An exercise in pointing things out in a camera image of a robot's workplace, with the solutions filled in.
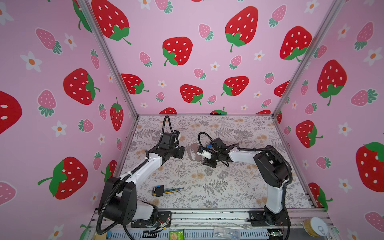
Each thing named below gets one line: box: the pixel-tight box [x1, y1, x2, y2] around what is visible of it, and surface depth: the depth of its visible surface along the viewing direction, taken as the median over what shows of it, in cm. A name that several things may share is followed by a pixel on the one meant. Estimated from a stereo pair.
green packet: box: [168, 228, 185, 240], surface depth 70 cm
